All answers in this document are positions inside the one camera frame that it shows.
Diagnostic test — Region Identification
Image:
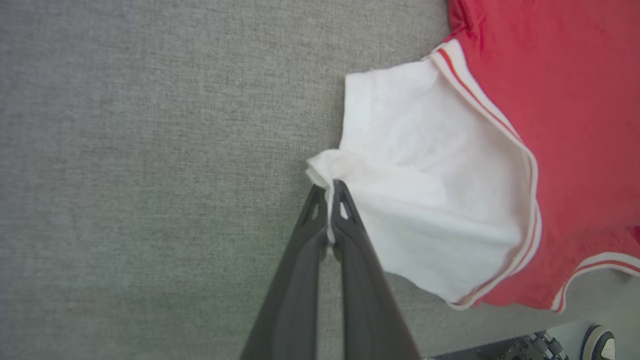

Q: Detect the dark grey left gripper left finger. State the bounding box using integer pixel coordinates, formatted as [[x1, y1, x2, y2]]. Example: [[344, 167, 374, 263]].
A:
[[240, 184, 331, 360]]

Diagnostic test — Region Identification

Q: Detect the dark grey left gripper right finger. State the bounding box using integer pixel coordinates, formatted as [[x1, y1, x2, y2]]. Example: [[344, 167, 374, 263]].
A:
[[330, 179, 421, 360]]

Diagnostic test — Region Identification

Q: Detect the red and white shirt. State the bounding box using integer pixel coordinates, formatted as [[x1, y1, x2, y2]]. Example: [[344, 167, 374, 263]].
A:
[[305, 0, 640, 313]]

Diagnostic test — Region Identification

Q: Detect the dark shoe with white toe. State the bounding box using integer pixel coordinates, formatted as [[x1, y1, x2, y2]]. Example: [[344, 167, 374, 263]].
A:
[[580, 325, 617, 360]]

